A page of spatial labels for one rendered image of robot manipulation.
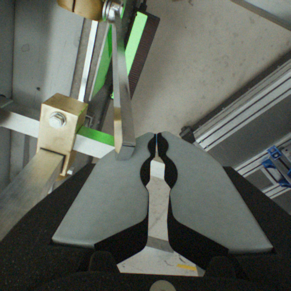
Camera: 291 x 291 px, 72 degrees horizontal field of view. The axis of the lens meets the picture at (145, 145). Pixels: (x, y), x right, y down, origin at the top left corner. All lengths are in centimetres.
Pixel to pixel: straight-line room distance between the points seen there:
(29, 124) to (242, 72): 106
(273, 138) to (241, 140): 15
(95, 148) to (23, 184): 11
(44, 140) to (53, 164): 4
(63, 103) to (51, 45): 25
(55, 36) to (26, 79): 13
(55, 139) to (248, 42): 104
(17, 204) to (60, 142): 10
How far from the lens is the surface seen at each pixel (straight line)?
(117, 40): 17
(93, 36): 42
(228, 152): 114
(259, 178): 132
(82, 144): 32
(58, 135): 32
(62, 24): 53
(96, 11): 25
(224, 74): 119
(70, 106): 31
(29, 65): 58
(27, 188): 28
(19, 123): 35
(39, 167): 31
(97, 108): 45
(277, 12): 28
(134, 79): 42
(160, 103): 118
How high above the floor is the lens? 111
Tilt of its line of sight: 58 degrees down
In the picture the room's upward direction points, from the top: 175 degrees counter-clockwise
